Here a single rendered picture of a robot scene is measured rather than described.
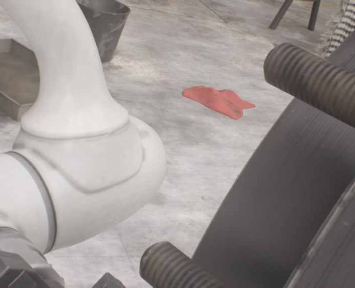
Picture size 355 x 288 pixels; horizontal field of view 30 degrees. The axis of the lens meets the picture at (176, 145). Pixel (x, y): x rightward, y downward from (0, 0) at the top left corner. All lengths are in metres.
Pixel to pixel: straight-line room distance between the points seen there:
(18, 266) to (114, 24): 2.85
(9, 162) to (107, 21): 2.66
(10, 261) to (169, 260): 0.21
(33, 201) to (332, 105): 0.38
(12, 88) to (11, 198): 2.24
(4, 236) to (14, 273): 0.09
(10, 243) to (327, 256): 0.34
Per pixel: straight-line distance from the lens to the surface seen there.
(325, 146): 0.28
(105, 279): 0.47
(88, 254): 1.86
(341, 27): 0.39
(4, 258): 0.44
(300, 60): 0.24
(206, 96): 3.14
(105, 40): 3.27
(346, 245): 0.21
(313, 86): 0.24
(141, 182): 0.64
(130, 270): 1.84
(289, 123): 0.29
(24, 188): 0.57
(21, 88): 2.81
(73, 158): 0.59
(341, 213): 0.21
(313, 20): 5.42
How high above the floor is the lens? 1.07
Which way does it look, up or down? 24 degrees down
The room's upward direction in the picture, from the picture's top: 16 degrees clockwise
